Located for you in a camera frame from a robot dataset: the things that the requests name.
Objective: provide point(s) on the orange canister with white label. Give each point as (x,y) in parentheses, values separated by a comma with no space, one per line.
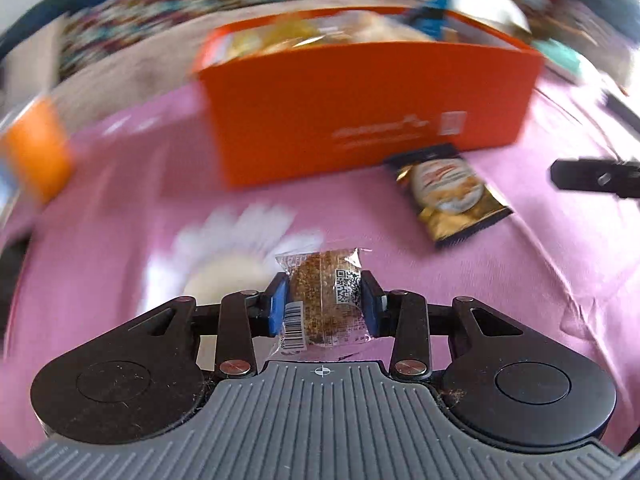
(40,155)

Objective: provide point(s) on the yellow packet with white logo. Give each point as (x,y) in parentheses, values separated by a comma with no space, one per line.
(272,35)

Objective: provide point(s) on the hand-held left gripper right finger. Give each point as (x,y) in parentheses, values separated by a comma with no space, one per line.
(371,302)

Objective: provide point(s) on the gold black snack packet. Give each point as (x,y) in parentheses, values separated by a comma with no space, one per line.
(450,195)

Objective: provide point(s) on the orange cardboard box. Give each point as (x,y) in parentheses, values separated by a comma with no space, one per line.
(300,110)

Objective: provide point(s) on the teal item in white box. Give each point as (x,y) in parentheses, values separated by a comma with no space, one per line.
(560,57)

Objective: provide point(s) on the sesame cake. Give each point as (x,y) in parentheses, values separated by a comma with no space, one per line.
(325,300)

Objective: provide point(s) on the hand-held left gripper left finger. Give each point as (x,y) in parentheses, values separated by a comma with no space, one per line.
(277,305)

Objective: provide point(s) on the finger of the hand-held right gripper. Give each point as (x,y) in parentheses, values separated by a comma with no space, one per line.
(590,176)

